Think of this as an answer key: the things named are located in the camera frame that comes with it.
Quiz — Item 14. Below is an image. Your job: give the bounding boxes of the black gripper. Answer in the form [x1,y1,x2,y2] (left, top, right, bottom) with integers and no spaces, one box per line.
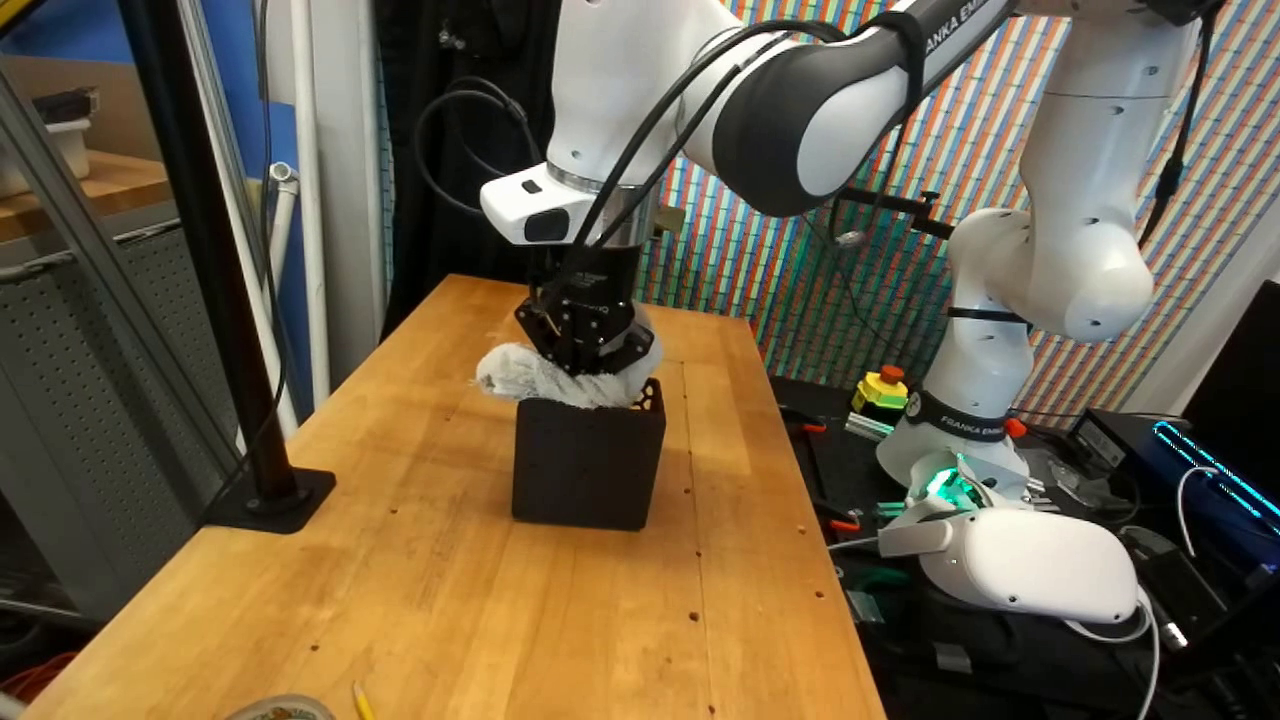
[516,247,657,374]

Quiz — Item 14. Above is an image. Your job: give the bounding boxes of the white terry cloth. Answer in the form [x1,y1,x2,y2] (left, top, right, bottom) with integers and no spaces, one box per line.
[476,342,660,408]

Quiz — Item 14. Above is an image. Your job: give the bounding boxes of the black perforated box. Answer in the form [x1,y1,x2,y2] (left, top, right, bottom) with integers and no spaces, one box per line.
[513,379,666,533]

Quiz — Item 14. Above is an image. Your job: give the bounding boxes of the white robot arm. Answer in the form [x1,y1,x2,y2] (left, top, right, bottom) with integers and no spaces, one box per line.
[479,0,1214,460]

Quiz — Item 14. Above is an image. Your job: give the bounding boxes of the red yellow emergency stop button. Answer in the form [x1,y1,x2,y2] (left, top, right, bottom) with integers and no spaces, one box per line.
[854,362,914,414]

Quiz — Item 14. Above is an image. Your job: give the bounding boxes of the black vertical pole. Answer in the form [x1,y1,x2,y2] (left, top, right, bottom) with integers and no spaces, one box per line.
[116,0,292,496]

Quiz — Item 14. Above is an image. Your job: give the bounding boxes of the white VR headset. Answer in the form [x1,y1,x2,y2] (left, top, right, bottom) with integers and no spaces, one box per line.
[875,450,1144,622]

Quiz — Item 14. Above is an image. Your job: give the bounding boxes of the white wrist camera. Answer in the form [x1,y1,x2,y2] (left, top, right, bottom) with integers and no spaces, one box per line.
[479,165,598,247]

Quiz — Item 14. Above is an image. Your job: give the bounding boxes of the black pole base plate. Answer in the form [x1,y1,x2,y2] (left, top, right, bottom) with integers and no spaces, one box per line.
[198,469,335,533]

